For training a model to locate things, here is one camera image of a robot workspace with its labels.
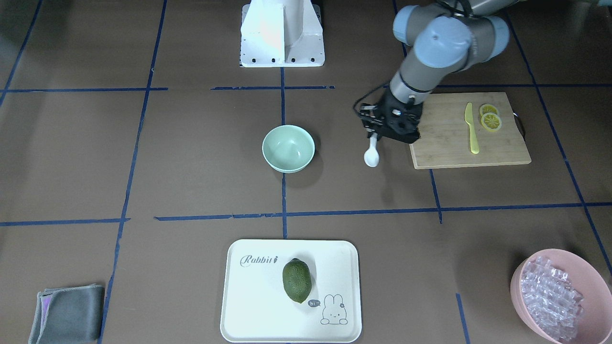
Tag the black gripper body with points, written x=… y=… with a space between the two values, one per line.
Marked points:
x=386 y=106

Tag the white plastic spoon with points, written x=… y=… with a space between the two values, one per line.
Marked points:
x=371 y=156

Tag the light green bowl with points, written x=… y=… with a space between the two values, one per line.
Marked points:
x=288 y=149

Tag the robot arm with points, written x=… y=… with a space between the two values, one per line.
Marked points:
x=445 y=37

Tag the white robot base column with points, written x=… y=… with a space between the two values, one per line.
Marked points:
x=281 y=33

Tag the pink bowl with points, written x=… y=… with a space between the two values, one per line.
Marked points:
x=596 y=324

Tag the bamboo cutting board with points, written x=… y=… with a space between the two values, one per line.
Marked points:
x=444 y=134

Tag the yellow plastic knife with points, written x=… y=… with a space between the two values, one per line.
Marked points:
x=468 y=116

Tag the lemon slice upper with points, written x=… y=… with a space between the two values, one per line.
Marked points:
x=488 y=108

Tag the lemon slice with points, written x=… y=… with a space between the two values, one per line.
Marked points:
x=491 y=121
x=488 y=108

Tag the lemon slice lower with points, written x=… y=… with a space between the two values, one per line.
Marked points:
x=491 y=121

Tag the green lime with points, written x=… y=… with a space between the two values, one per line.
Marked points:
x=297 y=280

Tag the white rabbit tray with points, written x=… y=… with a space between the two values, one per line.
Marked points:
x=256 y=309

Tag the clear ice cubes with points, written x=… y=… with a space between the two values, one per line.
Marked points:
x=555 y=305

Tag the grey folded cloth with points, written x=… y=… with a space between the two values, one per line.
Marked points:
x=69 y=315

